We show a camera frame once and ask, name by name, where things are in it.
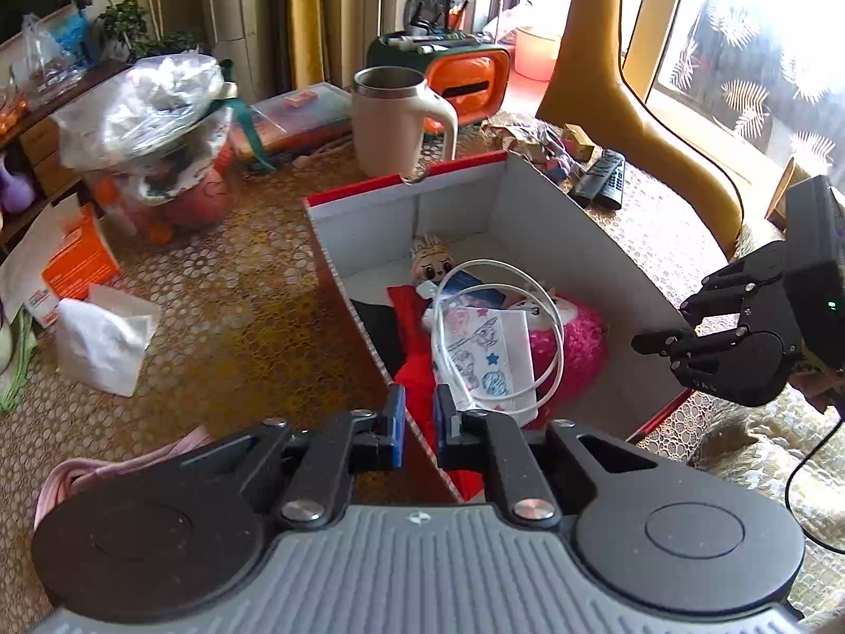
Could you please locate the yellow chair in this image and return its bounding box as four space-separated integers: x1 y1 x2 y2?
534 0 744 255

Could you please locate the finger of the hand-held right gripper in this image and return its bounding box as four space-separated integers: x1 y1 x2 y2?
632 329 750 361
680 242 788 324

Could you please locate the purple toy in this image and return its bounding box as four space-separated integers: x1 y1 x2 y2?
0 155 35 216

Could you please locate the red and white cardboard box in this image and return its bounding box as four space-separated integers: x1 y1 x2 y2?
304 151 697 503

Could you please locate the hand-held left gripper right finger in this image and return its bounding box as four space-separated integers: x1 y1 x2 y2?
434 384 688 530

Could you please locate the orange tissue box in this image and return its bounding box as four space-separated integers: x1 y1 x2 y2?
0 194 121 328

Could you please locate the black remote control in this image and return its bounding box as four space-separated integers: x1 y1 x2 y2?
597 148 627 210
569 157 605 207

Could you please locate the pink fluffy plush toy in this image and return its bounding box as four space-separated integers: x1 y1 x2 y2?
505 287 608 404

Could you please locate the leaf print window curtain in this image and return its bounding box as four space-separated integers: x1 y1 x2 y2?
650 0 845 166

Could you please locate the beige cartoon face pouch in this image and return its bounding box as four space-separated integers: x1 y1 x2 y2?
409 232 463 288

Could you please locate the dark wooden TV stand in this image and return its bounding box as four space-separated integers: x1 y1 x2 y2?
0 59 133 258

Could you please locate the crumpled wrapper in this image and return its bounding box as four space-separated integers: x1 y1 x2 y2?
482 112 569 166

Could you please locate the tall green houseplant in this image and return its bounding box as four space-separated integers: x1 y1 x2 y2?
66 0 205 60

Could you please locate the plastic bag with blue contents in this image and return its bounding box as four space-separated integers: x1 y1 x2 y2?
13 12 90 90

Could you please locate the white cartoon print pack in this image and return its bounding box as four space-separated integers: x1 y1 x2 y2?
432 307 539 424

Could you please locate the orange and green organizer box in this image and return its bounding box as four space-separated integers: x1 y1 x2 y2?
366 32 512 136

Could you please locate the green ribbon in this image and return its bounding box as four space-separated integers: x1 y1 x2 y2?
221 59 278 176

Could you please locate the green cloth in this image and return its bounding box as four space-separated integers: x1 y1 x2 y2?
0 307 37 414

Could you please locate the orange ball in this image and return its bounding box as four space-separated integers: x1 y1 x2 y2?
165 168 235 229

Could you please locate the pink knit hat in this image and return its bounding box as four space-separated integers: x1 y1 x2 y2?
33 426 212 529

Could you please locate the black cable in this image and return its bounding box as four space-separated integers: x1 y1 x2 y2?
784 409 845 554

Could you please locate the cream mug with steel rim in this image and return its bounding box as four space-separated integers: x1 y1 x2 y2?
351 66 459 181

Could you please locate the small blue and white box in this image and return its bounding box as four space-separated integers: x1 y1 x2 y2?
449 271 509 311

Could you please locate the red cloth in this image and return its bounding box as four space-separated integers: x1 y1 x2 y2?
386 285 490 496

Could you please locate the beige standing air conditioner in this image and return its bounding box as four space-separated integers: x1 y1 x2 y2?
198 0 292 107

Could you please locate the clear plastic storage box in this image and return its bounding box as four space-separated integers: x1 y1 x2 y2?
234 82 354 163

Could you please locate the clear plastic bag bundle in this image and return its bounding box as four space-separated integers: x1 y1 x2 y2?
53 49 229 173

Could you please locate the yellow curtain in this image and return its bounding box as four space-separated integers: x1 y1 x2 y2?
287 0 387 90

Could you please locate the white tissue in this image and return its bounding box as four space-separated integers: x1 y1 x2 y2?
54 284 163 398

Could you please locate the black dotted cloth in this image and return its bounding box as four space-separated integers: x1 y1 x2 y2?
350 297 403 377

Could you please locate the pink bucket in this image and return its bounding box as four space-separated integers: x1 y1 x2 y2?
513 25 562 83

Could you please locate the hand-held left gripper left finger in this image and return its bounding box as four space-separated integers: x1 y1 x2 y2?
177 384 406 530

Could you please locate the small yellow box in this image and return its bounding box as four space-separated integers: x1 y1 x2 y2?
561 124 595 161

